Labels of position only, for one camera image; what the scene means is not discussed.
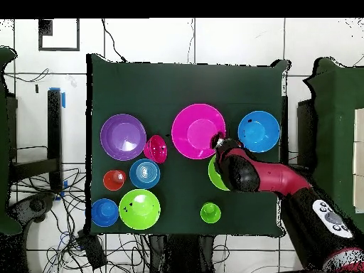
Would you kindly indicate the large pink plastic bowl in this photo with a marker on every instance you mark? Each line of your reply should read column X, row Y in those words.
column 196, row 130

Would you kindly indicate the green plastic cup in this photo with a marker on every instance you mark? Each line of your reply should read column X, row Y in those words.
column 210, row 213

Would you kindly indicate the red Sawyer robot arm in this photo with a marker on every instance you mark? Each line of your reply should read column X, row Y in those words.
column 278, row 179

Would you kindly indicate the small crimson plastic bowl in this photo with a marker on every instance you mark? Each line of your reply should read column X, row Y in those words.
column 155, row 149

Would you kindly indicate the blue straight-sided bowl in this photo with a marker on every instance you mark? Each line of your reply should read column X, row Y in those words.
column 144, row 174

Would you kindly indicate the green plastic bowl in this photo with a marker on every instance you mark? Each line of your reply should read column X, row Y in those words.
column 216, row 179
column 139, row 210

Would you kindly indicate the wide purple plastic bowl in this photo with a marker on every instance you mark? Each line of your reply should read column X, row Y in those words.
column 123, row 136

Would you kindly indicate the dark green tablecloth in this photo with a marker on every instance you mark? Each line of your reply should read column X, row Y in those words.
column 184, row 85

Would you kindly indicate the orange plastic cup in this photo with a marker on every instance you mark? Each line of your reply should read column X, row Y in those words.
column 113, row 180

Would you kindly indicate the large light blue bowl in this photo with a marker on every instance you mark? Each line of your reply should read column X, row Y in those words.
column 258, row 132

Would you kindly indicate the small dark blue bowl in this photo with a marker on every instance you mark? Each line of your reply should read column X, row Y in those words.
column 104, row 213

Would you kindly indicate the black metal stand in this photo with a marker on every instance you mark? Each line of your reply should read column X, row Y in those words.
column 54, row 128

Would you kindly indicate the black power box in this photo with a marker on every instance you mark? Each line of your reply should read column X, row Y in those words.
column 93, row 250

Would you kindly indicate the neighbouring green covered table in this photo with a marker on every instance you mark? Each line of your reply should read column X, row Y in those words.
column 4, row 170
column 338, row 128

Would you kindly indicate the white box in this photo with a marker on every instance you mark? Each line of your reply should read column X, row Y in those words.
column 359, row 159

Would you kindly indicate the black pedestal leg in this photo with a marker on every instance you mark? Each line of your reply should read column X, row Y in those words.
column 31, row 207

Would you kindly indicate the black square floor frame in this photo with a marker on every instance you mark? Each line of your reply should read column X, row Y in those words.
column 40, row 34

